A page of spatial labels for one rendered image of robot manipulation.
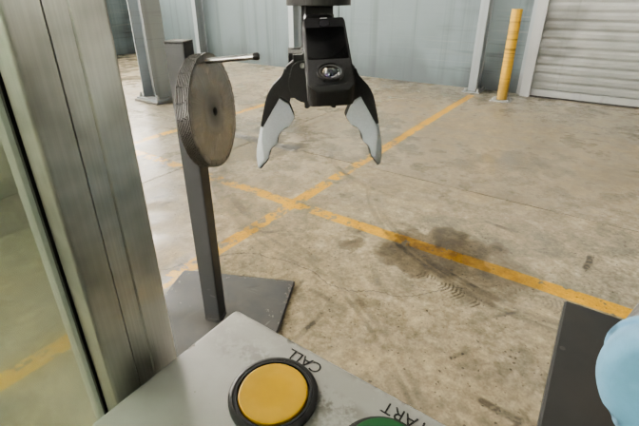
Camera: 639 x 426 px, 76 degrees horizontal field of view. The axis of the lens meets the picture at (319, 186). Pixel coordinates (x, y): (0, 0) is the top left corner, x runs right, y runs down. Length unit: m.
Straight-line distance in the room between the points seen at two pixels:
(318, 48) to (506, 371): 1.33
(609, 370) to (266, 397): 0.19
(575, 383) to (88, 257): 0.46
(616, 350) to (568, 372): 0.25
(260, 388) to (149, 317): 0.08
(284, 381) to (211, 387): 0.04
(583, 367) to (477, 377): 1.00
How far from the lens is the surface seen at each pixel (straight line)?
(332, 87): 0.39
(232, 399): 0.26
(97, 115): 0.22
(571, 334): 0.59
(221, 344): 0.29
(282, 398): 0.26
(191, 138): 1.13
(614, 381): 0.30
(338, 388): 0.27
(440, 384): 1.48
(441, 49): 6.11
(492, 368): 1.57
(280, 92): 0.47
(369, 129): 0.50
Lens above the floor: 1.10
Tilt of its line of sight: 25 degrees down
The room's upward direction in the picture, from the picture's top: straight up
